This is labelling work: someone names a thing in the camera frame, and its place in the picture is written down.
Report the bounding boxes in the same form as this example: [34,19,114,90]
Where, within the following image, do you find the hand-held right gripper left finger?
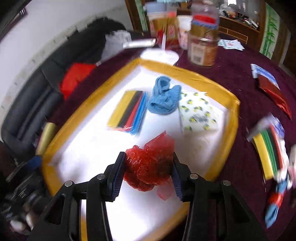
[26,152,126,241]

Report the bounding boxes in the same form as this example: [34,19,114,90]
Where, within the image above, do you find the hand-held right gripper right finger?
[172,152,269,241]

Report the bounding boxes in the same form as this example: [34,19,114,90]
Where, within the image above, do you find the red plastic bag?
[124,131,176,201]

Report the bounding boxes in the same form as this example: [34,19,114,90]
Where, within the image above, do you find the white tray yellow rim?
[42,58,241,241]

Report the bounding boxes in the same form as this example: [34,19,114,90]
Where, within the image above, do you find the blue red sock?
[265,176,293,229]

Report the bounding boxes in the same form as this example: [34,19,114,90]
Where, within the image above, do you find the yellow black red blue pack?
[107,90,148,135]

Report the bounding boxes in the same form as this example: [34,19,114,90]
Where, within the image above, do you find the blue knitted cloth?
[147,76,182,115]

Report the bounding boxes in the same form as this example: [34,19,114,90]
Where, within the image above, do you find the gold roll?
[36,122,58,155]

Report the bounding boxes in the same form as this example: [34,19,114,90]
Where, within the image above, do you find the red gift bag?
[59,62,96,100]

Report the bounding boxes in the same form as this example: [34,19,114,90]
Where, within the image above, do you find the black sofa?
[0,17,130,160]

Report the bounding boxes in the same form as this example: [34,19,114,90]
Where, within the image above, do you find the white round lid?
[140,49,179,66]

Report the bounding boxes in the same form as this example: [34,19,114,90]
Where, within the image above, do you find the clear jar brown contents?
[187,32,219,68]

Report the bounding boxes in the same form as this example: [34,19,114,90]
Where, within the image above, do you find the red foil packet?
[258,75,292,120]

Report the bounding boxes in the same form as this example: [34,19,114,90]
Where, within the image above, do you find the white plastic bag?
[96,30,131,66]

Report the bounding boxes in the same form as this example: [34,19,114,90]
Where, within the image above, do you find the blue striped packet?
[250,64,280,90]

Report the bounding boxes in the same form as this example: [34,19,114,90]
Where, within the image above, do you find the white printed packets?
[217,39,245,51]

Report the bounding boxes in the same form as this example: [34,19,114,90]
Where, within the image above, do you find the white printed cup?
[177,16,193,50]

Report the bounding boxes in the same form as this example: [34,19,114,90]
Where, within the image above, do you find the clear jar red white label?
[148,11,178,47]

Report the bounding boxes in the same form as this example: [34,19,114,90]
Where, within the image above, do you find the gold label jar red lid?
[191,3,220,40]

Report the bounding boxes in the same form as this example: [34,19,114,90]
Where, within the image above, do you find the wooden cabinet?
[217,0,266,44]

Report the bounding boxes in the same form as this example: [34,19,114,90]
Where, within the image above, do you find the bamboo painted panel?
[136,0,148,30]
[260,5,280,58]

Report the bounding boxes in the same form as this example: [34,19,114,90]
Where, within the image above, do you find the pale blue lidded container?
[147,2,167,14]

